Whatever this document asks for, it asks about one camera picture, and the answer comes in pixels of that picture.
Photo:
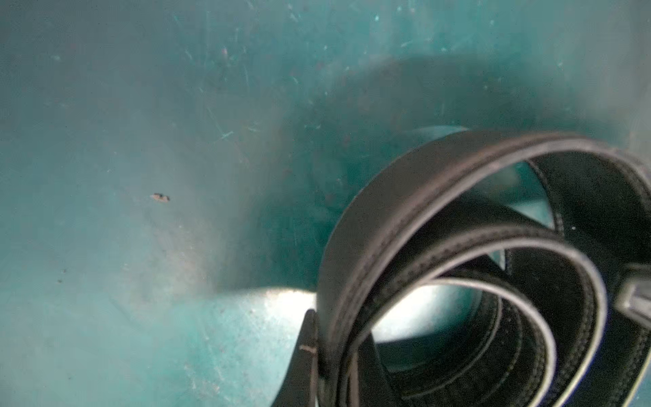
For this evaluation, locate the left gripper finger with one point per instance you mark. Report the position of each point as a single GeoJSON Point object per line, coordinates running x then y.
{"type": "Point", "coordinates": [299, 387]}

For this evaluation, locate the black belt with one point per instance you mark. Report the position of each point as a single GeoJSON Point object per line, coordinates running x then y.
{"type": "Point", "coordinates": [551, 228]}

